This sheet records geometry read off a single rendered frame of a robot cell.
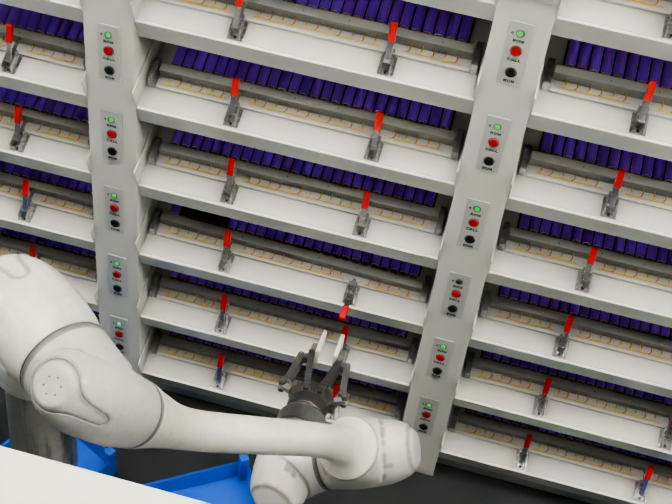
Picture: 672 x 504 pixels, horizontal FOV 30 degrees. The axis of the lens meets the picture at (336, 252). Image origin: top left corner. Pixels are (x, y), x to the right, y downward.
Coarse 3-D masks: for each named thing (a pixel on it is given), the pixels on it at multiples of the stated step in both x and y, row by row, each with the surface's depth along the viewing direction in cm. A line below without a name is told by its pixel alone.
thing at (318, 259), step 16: (176, 224) 259; (192, 224) 259; (208, 224) 259; (240, 240) 257; (256, 240) 257; (288, 256) 258; (304, 256) 256; (320, 256) 256; (320, 272) 256; (352, 272) 256; (368, 272) 254; (384, 272) 254; (416, 288) 253
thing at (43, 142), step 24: (0, 96) 251; (24, 96) 251; (0, 120) 249; (24, 120) 248; (48, 120) 248; (72, 120) 248; (0, 144) 248; (24, 144) 248; (48, 144) 248; (72, 144) 248; (48, 168) 249; (72, 168) 246
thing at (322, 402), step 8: (312, 384) 229; (296, 392) 224; (304, 392) 223; (312, 392) 224; (328, 392) 228; (288, 400) 224; (296, 400) 222; (304, 400) 222; (312, 400) 222; (320, 400) 223; (328, 400) 226; (320, 408) 222; (328, 408) 225
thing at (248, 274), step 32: (160, 224) 261; (160, 256) 258; (192, 256) 258; (256, 256) 258; (256, 288) 258; (288, 288) 255; (320, 288) 255; (384, 288) 256; (384, 320) 255; (416, 320) 253
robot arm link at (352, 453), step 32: (160, 416) 171; (192, 416) 182; (224, 416) 186; (256, 416) 190; (128, 448) 171; (192, 448) 183; (224, 448) 186; (256, 448) 188; (288, 448) 190; (320, 448) 193; (352, 448) 197; (384, 448) 201; (416, 448) 204; (352, 480) 201; (384, 480) 203
